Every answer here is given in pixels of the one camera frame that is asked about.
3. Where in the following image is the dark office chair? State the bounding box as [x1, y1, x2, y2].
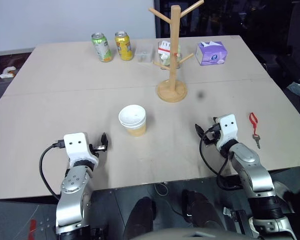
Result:
[273, 0, 300, 87]

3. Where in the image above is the thin white cable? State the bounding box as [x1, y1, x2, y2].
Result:
[153, 182, 170, 197]

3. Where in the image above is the yellow drink can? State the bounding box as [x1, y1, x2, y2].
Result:
[114, 30, 135, 62]

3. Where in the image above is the clear container with packets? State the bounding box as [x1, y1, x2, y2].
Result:
[157, 40, 184, 70]

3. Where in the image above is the white object on floor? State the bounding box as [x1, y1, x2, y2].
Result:
[0, 65, 17, 79]

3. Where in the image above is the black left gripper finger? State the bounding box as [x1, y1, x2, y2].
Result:
[100, 132, 110, 152]

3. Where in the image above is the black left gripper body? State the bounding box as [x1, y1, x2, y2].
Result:
[88, 142, 103, 157]

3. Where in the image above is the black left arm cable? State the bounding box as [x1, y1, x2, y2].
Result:
[38, 140, 66, 201]

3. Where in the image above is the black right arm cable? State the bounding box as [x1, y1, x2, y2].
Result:
[199, 129, 242, 191]

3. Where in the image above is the purple tissue box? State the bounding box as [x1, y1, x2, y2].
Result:
[195, 40, 229, 67]

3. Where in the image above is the green drink can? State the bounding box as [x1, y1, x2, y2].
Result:
[90, 32, 114, 63]

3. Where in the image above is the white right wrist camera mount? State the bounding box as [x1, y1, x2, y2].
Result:
[215, 113, 240, 151]

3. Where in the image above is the paper cup with white lid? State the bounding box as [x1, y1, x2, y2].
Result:
[118, 104, 147, 138]

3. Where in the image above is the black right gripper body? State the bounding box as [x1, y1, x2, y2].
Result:
[202, 122, 222, 148]

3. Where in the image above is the dark rounded shape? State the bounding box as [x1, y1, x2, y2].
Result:
[121, 196, 158, 240]
[180, 189, 226, 232]

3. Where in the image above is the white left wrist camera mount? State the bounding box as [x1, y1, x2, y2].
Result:
[63, 132, 100, 168]

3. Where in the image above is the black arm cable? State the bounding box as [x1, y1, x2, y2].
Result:
[199, 129, 242, 191]
[38, 140, 66, 201]

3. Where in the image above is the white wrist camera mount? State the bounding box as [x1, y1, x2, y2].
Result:
[215, 113, 240, 151]
[63, 132, 100, 168]

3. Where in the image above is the clear plastic box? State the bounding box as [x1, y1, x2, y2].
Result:
[134, 42, 155, 64]

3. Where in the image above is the wooden tree-shaped hanger stand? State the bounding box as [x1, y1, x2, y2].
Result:
[148, 0, 206, 104]

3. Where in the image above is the silver key with red strap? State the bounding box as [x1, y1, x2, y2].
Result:
[248, 112, 262, 150]

